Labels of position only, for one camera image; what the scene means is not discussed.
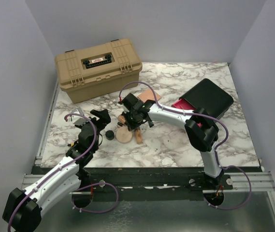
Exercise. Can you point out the beige concealer tube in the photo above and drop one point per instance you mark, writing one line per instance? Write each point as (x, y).
(138, 136)

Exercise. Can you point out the round wooden compact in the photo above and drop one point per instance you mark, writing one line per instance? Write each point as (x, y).
(123, 135)

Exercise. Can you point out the pink top drawer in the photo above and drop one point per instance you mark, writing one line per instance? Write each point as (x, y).
(183, 105)

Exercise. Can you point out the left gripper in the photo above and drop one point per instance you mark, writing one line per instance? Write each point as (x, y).
(103, 115)

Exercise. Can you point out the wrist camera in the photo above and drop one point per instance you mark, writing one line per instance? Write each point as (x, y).
(129, 101)
(76, 117)

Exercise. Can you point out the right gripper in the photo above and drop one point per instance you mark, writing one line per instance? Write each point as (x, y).
(131, 126)

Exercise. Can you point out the small black round jar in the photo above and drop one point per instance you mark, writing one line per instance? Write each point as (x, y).
(109, 135)

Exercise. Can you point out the black makeup drawer organizer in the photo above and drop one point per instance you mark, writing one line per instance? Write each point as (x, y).
(210, 97)

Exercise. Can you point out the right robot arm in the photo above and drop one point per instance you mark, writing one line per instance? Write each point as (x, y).
(201, 129)

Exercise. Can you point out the aluminium extrusion frame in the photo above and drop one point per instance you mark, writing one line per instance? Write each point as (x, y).
(43, 183)

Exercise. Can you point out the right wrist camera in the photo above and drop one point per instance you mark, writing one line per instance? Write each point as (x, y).
(129, 101)

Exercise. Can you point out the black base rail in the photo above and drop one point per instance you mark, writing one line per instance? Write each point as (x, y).
(149, 184)

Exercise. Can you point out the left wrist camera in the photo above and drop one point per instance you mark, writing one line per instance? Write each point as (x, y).
(76, 117)

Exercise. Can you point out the tan plastic toolbox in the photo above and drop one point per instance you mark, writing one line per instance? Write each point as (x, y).
(91, 72)

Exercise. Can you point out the square copper compact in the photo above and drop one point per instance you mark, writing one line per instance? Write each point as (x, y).
(146, 95)

